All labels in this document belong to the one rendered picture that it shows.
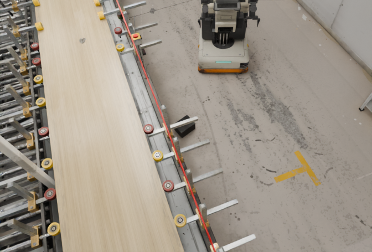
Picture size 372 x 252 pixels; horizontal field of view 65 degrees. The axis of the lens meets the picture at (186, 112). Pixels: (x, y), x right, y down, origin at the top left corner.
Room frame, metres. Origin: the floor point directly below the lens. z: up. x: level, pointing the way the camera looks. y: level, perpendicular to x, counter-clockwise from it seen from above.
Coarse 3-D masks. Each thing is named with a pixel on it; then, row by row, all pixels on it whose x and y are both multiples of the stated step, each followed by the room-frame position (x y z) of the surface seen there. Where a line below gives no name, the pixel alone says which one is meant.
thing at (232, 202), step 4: (232, 200) 0.60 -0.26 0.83; (236, 200) 0.60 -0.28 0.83; (224, 204) 0.58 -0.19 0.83; (228, 204) 0.58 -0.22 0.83; (232, 204) 0.57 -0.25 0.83; (212, 208) 0.56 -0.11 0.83; (216, 208) 0.56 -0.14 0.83; (220, 208) 0.55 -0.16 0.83; (224, 208) 0.56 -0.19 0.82; (208, 212) 0.54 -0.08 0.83; (212, 212) 0.54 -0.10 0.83; (192, 216) 0.52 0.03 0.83; (196, 216) 0.52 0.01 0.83; (188, 220) 0.50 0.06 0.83; (192, 220) 0.50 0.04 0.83
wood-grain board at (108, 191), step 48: (48, 0) 3.08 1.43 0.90; (48, 48) 2.26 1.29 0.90; (96, 48) 2.19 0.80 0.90; (48, 96) 1.65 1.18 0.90; (96, 96) 1.59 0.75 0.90; (96, 144) 1.12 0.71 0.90; (144, 144) 1.07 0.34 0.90; (96, 192) 0.74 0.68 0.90; (144, 192) 0.70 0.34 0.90; (96, 240) 0.42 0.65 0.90; (144, 240) 0.39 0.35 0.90
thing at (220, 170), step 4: (220, 168) 0.84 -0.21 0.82; (208, 172) 0.82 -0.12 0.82; (212, 172) 0.82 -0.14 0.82; (216, 172) 0.82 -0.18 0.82; (220, 172) 0.82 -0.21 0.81; (200, 176) 0.80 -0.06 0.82; (204, 176) 0.80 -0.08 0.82; (208, 176) 0.79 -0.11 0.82; (212, 176) 0.80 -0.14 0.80; (196, 180) 0.78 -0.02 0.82; (200, 180) 0.78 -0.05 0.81; (176, 184) 0.76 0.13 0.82; (180, 184) 0.75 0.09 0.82; (184, 184) 0.75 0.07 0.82; (176, 188) 0.73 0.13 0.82; (180, 188) 0.74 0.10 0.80; (168, 192) 0.71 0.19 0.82
